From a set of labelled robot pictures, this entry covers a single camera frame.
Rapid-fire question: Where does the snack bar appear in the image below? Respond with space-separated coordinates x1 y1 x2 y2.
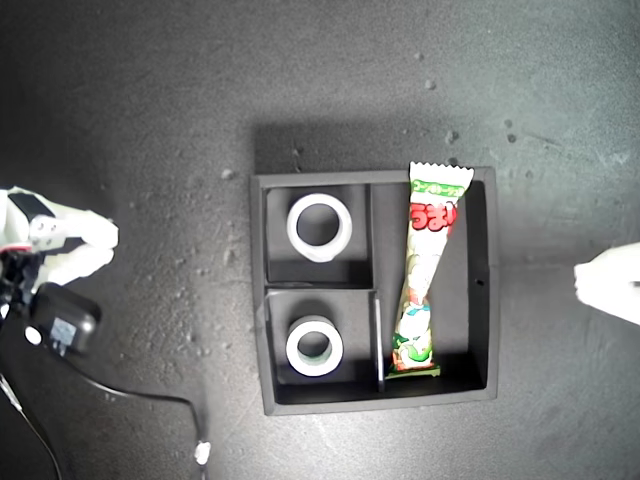
383 160 475 380

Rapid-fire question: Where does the plain white tape roll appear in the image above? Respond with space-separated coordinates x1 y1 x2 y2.
286 193 354 264

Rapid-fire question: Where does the white tape roll green core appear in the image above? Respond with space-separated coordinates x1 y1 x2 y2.
285 314 345 378

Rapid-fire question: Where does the black tray with wells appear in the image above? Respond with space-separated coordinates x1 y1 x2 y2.
248 166 503 417

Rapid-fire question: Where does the black camera box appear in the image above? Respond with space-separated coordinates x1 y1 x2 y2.
28 282 103 357

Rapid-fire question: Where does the black camera cable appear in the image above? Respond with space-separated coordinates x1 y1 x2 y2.
74 367 214 480

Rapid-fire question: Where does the thin black cable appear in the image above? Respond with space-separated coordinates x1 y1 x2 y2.
0 372 66 480

